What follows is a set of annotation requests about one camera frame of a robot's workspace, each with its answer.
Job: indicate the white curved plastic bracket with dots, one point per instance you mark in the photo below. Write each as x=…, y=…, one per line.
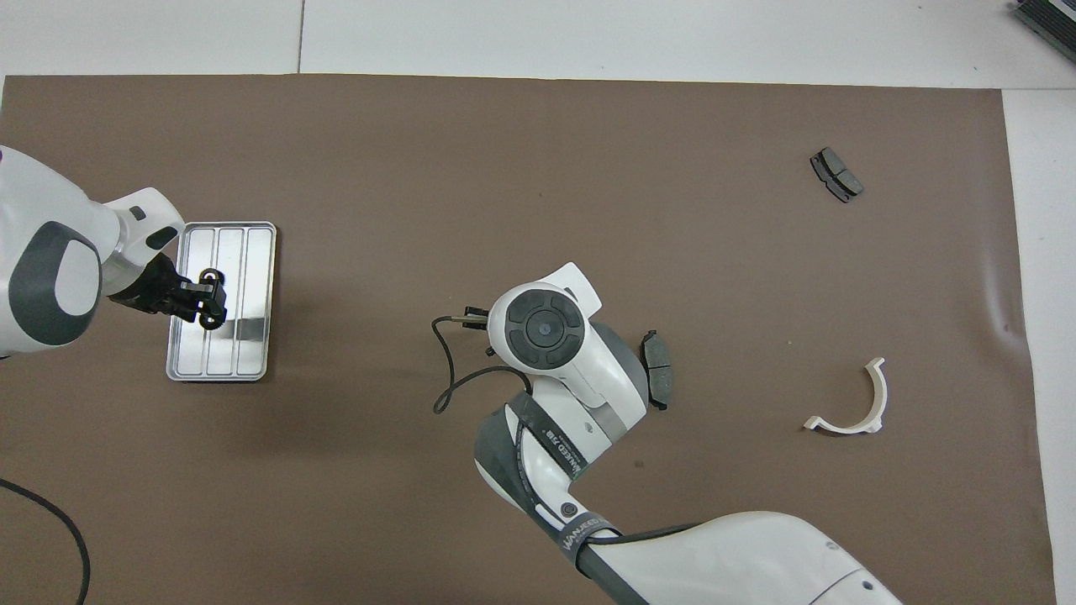
x=881, y=395

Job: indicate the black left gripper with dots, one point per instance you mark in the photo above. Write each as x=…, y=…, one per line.
x=151, y=290

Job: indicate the dark ribbed box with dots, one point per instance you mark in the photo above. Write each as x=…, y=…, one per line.
x=1051, y=18

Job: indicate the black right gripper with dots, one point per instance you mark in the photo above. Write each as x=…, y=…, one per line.
x=477, y=319

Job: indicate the long dark brake pad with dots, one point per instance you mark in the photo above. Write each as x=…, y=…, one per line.
x=660, y=374

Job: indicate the short dark brake pad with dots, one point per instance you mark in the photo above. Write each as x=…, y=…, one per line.
x=836, y=175

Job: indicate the brown table mat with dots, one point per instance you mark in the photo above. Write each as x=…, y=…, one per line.
x=546, y=151

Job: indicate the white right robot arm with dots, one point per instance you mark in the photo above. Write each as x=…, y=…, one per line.
x=714, y=563

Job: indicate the silver metal tray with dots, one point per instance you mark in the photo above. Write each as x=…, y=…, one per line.
x=252, y=252

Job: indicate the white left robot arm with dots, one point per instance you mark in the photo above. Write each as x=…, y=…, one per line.
x=42, y=252

